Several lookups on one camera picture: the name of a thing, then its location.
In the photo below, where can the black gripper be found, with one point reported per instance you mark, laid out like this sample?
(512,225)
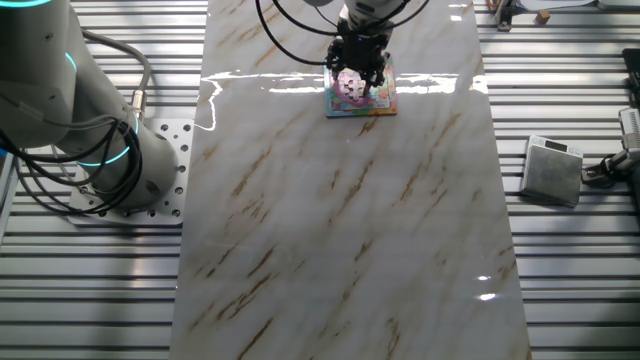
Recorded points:
(360,50)

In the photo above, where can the pink brown puzzle piece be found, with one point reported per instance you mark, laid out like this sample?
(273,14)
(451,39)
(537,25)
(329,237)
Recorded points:
(354,87)

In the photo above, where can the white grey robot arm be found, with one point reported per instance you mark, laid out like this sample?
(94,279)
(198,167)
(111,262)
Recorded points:
(50,100)

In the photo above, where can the colourful butterfly puzzle board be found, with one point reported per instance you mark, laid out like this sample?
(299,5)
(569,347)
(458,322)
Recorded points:
(382,102)

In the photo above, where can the small orange object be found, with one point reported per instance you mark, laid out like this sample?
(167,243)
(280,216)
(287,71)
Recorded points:
(494,3)

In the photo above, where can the black upright clamp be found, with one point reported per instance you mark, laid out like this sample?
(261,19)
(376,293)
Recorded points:
(505,17)

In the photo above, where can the marble pattern board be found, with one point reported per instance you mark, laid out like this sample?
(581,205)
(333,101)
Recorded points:
(310,240)

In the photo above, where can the small wooden block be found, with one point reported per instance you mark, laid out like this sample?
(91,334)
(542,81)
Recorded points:
(542,17)

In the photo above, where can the silver digital scale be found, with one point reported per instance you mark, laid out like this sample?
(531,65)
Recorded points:
(550,175)

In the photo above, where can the black metal clamp connector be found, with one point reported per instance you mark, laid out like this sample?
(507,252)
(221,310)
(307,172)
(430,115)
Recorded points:
(600,172)

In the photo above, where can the grey flat object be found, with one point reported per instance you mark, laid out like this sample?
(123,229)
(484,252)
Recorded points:
(620,4)

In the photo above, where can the black box device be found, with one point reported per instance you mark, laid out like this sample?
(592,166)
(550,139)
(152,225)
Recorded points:
(634,65)

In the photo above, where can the grey ribbed device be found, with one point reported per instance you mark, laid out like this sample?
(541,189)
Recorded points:
(631,125)

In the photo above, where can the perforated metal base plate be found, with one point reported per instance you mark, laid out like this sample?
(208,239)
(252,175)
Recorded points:
(172,140)

